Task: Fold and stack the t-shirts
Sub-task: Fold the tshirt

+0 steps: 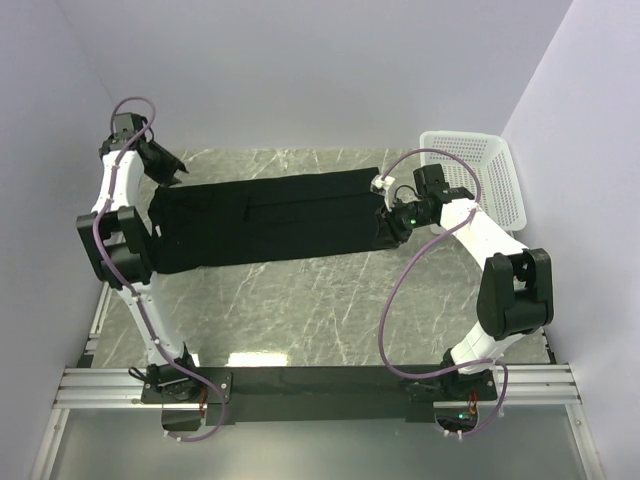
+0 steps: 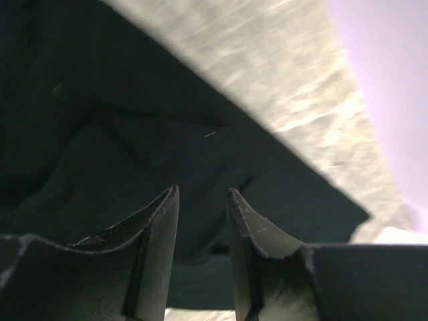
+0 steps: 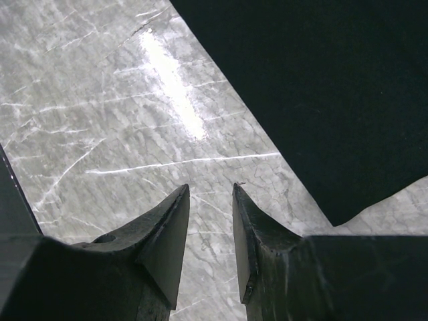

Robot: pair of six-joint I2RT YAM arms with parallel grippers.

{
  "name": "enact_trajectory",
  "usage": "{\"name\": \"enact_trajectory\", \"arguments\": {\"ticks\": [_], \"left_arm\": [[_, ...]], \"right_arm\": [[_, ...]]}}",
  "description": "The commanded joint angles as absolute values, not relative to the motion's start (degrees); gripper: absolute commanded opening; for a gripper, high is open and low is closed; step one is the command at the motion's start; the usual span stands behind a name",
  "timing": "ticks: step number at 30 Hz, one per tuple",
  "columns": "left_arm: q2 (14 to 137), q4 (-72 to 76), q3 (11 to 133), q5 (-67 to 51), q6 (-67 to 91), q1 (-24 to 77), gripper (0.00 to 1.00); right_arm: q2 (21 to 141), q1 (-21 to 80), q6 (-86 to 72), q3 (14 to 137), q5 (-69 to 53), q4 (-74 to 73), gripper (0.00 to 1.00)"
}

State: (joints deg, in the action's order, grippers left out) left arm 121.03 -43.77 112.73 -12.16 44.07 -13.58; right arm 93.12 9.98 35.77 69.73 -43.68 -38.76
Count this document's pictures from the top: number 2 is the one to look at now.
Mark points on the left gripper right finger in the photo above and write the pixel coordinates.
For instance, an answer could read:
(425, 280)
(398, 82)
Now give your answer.
(277, 277)

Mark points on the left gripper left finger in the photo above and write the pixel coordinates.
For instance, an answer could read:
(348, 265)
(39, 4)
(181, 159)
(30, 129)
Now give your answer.
(122, 273)

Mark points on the black t shirt blue logo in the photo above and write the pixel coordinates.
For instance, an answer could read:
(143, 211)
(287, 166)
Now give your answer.
(98, 119)

